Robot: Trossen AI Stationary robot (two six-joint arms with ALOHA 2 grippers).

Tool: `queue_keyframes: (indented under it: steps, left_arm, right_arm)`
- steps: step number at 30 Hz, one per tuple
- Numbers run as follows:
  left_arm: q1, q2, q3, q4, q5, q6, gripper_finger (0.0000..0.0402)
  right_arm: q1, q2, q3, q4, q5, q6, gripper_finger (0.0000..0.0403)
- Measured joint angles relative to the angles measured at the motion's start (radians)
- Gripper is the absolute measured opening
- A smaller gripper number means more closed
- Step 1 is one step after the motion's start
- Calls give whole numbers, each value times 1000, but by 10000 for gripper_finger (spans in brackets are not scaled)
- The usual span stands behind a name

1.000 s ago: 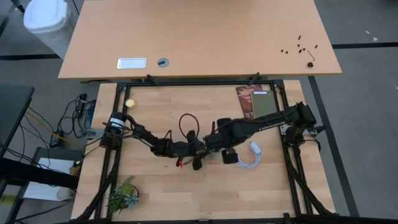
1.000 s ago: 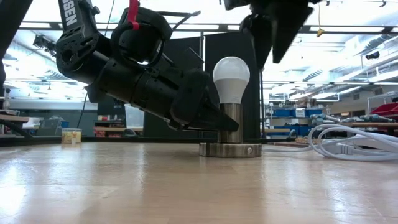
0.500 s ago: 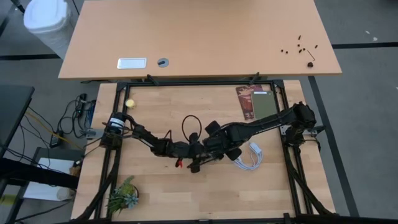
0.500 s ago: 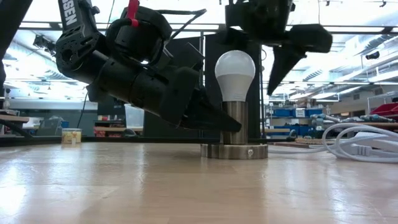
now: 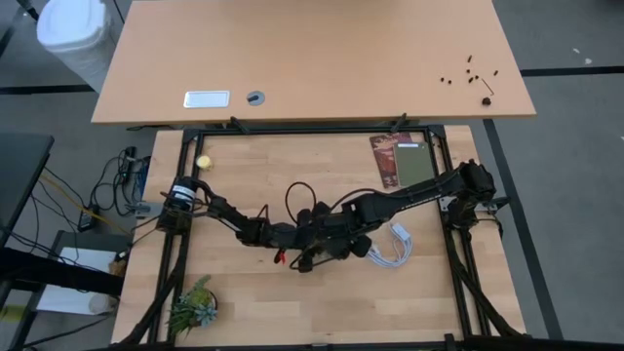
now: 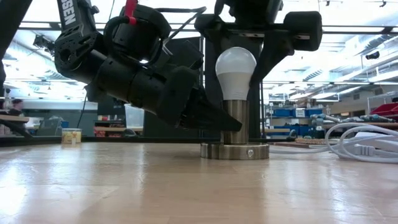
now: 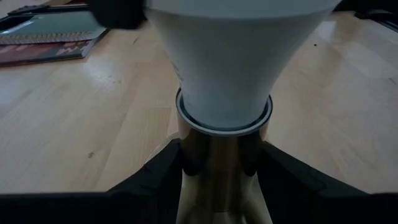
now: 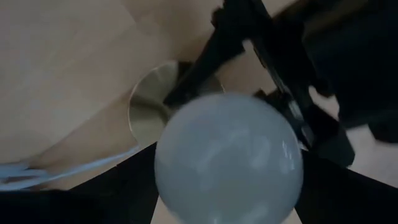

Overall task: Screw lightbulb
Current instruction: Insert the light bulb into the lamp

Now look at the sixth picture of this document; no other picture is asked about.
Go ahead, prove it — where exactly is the clear plastic bin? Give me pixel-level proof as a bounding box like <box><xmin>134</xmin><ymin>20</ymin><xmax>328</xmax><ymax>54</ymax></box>
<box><xmin>124</xmin><ymin>104</ymin><xmax>146</xmax><ymax>128</ymax></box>

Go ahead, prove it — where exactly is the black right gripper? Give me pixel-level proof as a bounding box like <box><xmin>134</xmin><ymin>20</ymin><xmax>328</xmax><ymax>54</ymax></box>
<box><xmin>194</xmin><ymin>0</ymin><xmax>323</xmax><ymax>90</ymax></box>

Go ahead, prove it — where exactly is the white power adapter box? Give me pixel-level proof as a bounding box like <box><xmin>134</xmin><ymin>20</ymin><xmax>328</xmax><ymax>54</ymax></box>
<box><xmin>354</xmin><ymin>131</ymin><xmax>398</xmax><ymax>141</ymax></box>

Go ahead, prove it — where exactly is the person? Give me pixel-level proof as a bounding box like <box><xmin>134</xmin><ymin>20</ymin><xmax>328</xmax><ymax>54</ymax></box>
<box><xmin>6</xmin><ymin>98</ymin><xmax>29</xmax><ymax>131</ymax></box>

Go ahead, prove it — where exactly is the brass lamp socket base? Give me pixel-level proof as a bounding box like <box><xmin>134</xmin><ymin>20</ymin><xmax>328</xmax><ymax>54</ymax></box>
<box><xmin>200</xmin><ymin>99</ymin><xmax>271</xmax><ymax>161</ymax></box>

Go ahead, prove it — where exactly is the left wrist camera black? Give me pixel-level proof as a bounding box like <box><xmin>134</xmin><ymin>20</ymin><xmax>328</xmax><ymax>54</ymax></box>
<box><xmin>104</xmin><ymin>4</ymin><xmax>205</xmax><ymax>71</ymax></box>

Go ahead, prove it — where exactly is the teal power tool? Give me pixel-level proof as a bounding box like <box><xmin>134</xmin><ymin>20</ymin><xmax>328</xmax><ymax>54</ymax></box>
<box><xmin>310</xmin><ymin>113</ymin><xmax>340</xmax><ymax>124</ymax></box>

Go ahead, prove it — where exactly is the white power cord bundle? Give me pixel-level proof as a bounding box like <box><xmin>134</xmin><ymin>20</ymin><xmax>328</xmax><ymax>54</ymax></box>
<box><xmin>269</xmin><ymin>123</ymin><xmax>398</xmax><ymax>165</ymax></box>

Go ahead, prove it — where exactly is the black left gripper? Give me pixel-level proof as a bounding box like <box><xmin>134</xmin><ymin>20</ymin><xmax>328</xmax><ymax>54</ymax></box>
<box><xmin>129</xmin><ymin>66</ymin><xmax>243</xmax><ymax>132</ymax></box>

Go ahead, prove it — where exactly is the red cable clip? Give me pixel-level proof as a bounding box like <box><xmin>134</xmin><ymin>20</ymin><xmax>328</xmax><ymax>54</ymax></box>
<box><xmin>124</xmin><ymin>0</ymin><xmax>139</xmax><ymax>26</ymax></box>

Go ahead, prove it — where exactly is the red storage bin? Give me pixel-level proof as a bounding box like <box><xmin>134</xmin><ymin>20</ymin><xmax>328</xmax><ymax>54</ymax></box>
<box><xmin>369</xmin><ymin>102</ymin><xmax>398</xmax><ymax>117</ymax></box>

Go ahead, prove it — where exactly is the white light bulb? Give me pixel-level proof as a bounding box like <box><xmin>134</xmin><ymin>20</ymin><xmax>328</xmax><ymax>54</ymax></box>
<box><xmin>215</xmin><ymin>46</ymin><xmax>257</xmax><ymax>101</ymax></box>

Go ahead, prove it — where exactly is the blue storage bin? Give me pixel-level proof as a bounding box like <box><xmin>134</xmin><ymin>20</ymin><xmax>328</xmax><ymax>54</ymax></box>
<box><xmin>273</xmin><ymin>108</ymin><xmax>295</xmax><ymax>118</ymax></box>
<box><xmin>306</xmin><ymin>108</ymin><xmax>324</xmax><ymax>118</ymax></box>

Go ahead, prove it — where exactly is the wooden workbench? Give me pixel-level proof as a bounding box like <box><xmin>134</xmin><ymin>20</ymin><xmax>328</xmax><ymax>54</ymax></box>
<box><xmin>0</xmin><ymin>114</ymin><xmax>32</xmax><ymax>139</ymax></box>

